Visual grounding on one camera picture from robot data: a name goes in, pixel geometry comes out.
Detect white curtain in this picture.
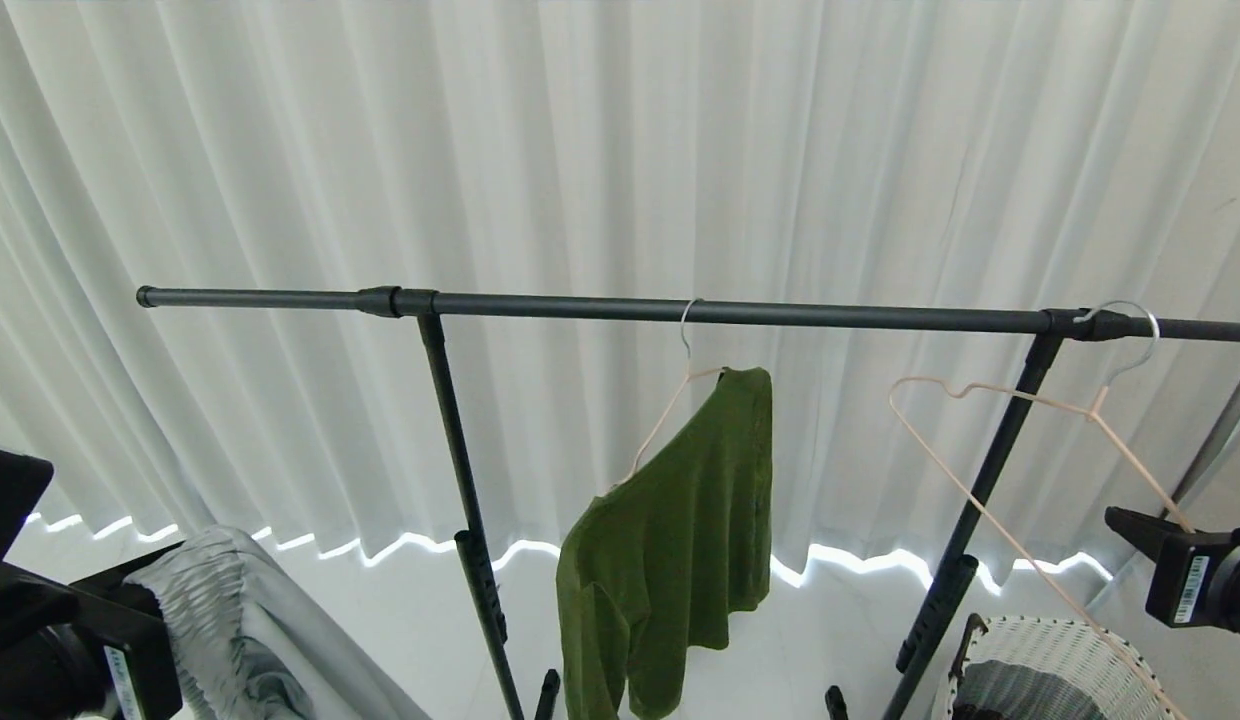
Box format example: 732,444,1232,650
0,0,1240,593

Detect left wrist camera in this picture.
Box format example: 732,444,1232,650
0,443,56,573

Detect pale grey shorts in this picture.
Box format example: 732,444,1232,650
125,527,433,720

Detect black clothes rack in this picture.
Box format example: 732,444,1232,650
135,285,1240,720

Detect pink clothes hanger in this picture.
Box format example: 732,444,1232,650
888,300,1197,720
620,298,727,488

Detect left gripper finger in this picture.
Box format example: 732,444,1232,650
68,543,186,609

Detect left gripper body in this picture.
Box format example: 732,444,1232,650
0,560,184,720

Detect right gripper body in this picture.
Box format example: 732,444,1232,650
1144,524,1240,643

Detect white laundry basket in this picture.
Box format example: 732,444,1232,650
930,613,1187,720

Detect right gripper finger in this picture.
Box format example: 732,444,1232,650
1105,506,1183,564

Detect green long-sleeved shirt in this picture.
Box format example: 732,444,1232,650
555,367,774,720

